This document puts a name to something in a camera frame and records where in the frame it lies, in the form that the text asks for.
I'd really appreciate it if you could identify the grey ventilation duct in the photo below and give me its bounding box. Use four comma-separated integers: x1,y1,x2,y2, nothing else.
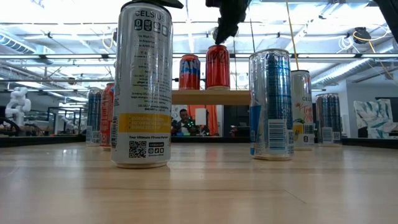
0,30,57,57

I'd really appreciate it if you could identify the black aluminium table frame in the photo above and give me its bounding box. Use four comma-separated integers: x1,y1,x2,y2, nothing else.
0,133,398,149

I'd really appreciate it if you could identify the red Fanta soda can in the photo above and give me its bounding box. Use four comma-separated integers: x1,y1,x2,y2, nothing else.
178,54,201,90

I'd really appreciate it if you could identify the person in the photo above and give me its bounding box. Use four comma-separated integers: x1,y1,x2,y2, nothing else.
170,108,200,137

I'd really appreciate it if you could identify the white Celsius can yellow band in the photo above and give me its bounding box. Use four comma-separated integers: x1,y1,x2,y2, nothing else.
110,0,174,169

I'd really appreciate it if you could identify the white Celsius can tropical print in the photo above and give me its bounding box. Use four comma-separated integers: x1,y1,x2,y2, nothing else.
290,69,315,151

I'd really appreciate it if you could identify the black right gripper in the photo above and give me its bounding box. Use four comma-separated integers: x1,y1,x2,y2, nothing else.
205,0,251,45

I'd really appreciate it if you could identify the black ceiling cable reel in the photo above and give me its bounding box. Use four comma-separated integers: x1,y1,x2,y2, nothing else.
353,26,373,45

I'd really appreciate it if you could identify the white sheet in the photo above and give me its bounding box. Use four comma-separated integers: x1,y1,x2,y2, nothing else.
195,108,207,126

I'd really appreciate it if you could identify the silver blue energy drink can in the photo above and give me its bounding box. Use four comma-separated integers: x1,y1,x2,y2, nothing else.
248,48,295,161
315,92,343,147
85,89,103,147

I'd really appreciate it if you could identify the orange cloth panel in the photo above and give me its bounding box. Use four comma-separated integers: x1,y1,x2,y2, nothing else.
186,105,220,137

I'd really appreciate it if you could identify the white teal leaf-print cloth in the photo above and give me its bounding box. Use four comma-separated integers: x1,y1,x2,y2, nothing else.
353,98,398,139

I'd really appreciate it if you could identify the red Coca-Cola can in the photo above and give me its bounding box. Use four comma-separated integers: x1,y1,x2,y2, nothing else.
205,44,231,91

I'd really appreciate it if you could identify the yellow cable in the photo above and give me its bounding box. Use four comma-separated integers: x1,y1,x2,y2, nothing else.
285,0,301,71

